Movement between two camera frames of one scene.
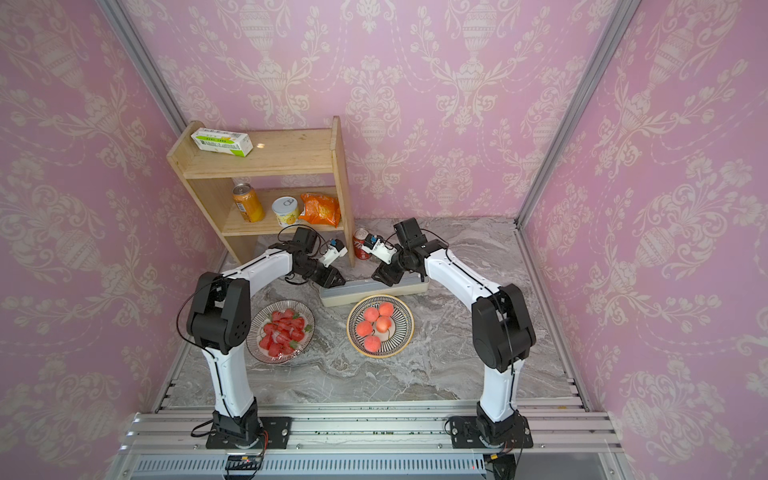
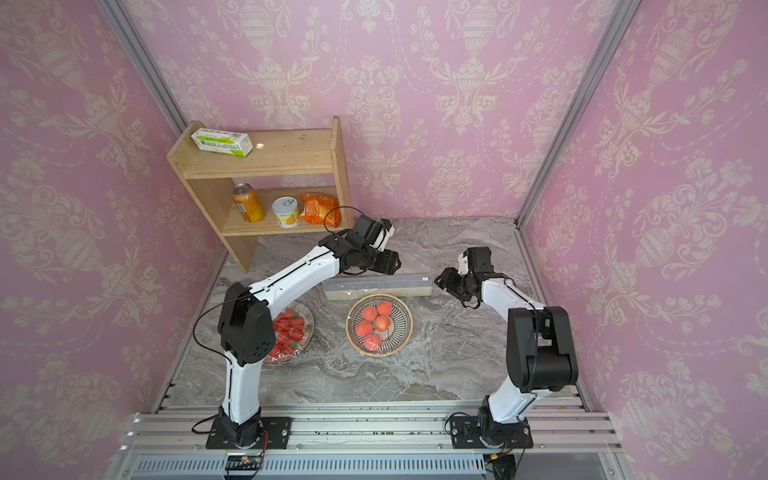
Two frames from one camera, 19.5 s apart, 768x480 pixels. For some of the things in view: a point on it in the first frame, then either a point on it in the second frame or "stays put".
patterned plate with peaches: x=395 y=339 stays put
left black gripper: x=330 y=276 → x=389 y=264
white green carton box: x=223 y=141 stays put
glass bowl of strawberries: x=256 y=328 stays put
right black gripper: x=386 y=273 → x=450 y=275
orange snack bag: x=320 y=209 stays put
